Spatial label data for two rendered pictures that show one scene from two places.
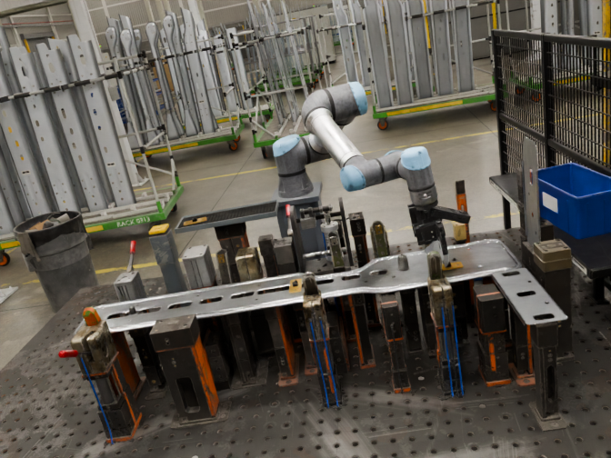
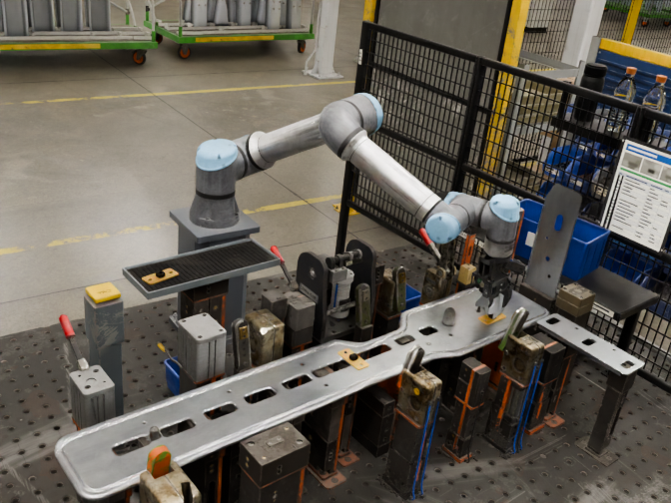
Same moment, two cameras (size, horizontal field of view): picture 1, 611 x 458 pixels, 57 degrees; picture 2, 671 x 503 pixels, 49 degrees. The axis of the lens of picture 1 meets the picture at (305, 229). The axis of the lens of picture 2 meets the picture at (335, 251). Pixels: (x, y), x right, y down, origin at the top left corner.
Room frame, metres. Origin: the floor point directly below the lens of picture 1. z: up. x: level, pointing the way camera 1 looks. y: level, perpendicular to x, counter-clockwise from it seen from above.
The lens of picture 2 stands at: (0.61, 1.20, 2.04)
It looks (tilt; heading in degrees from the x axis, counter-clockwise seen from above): 27 degrees down; 314
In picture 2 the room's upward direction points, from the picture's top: 7 degrees clockwise
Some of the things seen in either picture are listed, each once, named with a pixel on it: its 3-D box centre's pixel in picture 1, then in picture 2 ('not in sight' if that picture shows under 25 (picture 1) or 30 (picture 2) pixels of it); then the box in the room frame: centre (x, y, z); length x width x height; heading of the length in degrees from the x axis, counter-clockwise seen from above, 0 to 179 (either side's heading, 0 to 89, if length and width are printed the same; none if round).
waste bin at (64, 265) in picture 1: (63, 263); not in sight; (4.12, 1.90, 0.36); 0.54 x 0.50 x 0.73; 171
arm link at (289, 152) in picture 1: (289, 153); (218, 166); (2.26, 0.00, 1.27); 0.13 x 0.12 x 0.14; 105
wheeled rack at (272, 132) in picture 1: (285, 84); not in sight; (8.71, -0.14, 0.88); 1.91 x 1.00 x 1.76; 172
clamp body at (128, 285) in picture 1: (141, 321); (95, 444); (1.80, 0.64, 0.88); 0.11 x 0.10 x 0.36; 175
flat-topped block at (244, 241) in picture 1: (242, 273); (202, 343); (1.94, 0.27, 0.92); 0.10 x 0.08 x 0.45; 85
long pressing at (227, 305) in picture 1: (289, 289); (348, 364); (1.58, 0.09, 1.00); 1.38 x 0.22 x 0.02; 85
